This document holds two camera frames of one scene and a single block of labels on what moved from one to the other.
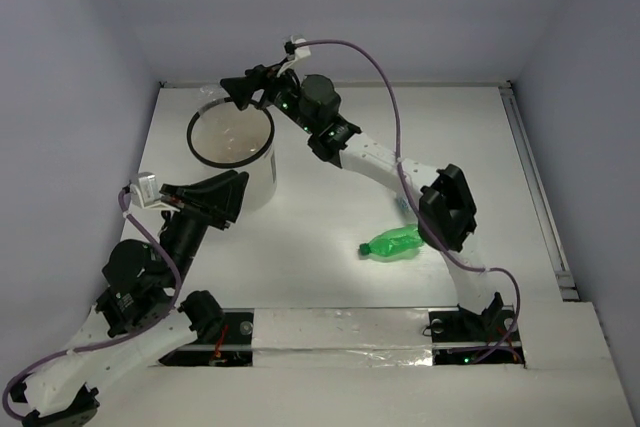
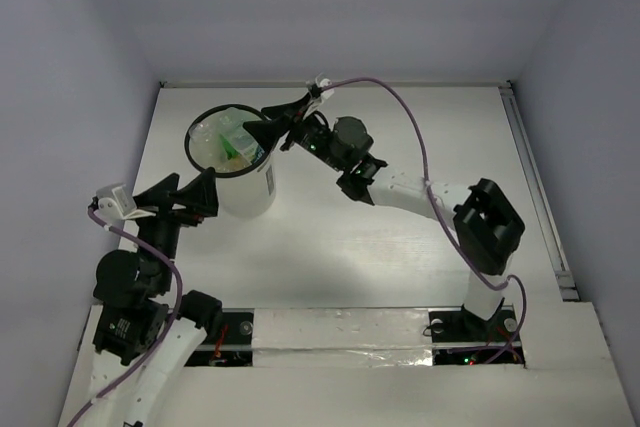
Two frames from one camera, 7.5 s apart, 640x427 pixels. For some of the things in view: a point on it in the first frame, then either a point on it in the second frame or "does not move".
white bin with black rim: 222,137 does not move
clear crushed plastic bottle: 214,92 → 229,123
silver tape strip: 342,337 does not move
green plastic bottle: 393,241 → 229,149
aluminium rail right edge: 539,192 does not move
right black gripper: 241,88 → 269,130
